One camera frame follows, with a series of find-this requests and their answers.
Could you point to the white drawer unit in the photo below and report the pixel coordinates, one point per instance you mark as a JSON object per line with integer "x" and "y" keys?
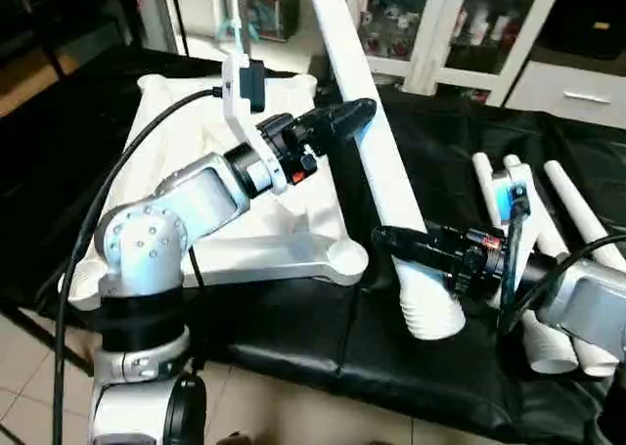
{"x": 577, "y": 91}

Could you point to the black mat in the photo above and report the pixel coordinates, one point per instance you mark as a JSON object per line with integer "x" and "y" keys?
{"x": 440, "y": 142}

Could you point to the light blue metal frame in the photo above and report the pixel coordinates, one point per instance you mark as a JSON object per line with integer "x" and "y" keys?
{"x": 235, "y": 15}

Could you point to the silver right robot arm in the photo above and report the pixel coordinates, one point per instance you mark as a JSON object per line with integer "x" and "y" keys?
{"x": 587, "y": 303}

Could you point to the dark storage box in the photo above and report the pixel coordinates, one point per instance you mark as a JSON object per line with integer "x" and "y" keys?
{"x": 272, "y": 13}

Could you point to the black box yellow label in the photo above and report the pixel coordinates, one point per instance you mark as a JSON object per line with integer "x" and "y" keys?
{"x": 587, "y": 15}

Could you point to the white plastic table leg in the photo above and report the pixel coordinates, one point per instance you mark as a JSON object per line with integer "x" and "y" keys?
{"x": 587, "y": 210}
{"x": 550, "y": 232}
{"x": 391, "y": 200}
{"x": 486, "y": 176}

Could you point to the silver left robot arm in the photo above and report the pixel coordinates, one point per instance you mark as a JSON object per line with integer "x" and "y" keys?
{"x": 156, "y": 240}

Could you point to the white glass-door cabinet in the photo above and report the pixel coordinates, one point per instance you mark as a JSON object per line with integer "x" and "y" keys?
{"x": 450, "y": 24}

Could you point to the white plastic table top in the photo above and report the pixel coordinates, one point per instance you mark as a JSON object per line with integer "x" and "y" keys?
{"x": 176, "y": 132}

